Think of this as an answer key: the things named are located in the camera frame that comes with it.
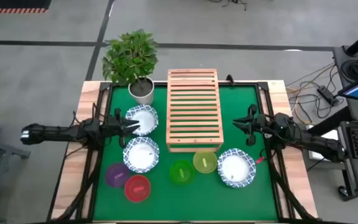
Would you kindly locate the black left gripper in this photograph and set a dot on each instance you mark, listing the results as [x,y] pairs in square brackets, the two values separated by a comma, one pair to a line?
[115,127]

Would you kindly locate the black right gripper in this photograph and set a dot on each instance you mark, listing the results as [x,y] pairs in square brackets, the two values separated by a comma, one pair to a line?
[261,124]

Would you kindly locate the blue patterned paper bowl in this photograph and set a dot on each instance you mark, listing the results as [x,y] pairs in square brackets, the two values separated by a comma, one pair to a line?
[236,168]
[141,155]
[141,119]

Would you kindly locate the purple plastic bowl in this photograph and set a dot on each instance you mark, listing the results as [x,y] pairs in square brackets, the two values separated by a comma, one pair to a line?
[117,175]

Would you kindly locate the yellow plastic bowl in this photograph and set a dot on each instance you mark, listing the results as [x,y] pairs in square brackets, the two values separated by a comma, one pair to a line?
[205,162]

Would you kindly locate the red plastic cup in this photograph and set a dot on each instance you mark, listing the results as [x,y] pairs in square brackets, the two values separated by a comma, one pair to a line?
[137,188]

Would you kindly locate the green plastic bowl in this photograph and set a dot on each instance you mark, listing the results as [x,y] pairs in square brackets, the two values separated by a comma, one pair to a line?
[181,172]

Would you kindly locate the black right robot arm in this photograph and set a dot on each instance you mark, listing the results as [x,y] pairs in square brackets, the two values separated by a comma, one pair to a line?
[306,138]

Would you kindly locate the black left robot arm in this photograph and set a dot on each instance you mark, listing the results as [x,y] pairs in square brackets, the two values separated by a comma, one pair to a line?
[57,132]

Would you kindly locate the slatted wooden shelf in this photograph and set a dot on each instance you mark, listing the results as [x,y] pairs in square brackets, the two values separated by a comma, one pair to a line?
[194,82]

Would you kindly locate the white plant pot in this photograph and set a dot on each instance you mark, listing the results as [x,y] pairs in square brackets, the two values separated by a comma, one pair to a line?
[141,98]

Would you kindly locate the small red tag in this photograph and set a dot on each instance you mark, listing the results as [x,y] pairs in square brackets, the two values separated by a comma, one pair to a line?
[259,160]

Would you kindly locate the green leafy plant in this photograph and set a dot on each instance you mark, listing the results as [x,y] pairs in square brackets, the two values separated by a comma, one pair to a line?
[130,56]

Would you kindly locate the black power strip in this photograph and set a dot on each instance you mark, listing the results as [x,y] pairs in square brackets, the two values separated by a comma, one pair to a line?
[326,95]

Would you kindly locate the green table mat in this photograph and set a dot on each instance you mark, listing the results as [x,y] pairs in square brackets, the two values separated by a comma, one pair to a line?
[204,202]

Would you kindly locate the white paper sheet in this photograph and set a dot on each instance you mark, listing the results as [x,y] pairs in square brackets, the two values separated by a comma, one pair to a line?
[332,135]

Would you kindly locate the grey equipment cart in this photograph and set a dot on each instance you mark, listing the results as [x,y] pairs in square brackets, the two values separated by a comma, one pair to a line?
[357,174]

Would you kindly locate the black mat with hazard stripes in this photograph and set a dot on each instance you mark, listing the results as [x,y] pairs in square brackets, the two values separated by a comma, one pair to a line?
[14,5]

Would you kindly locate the small black table-edge camera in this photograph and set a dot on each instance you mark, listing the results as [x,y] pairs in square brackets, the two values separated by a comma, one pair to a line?
[229,79]

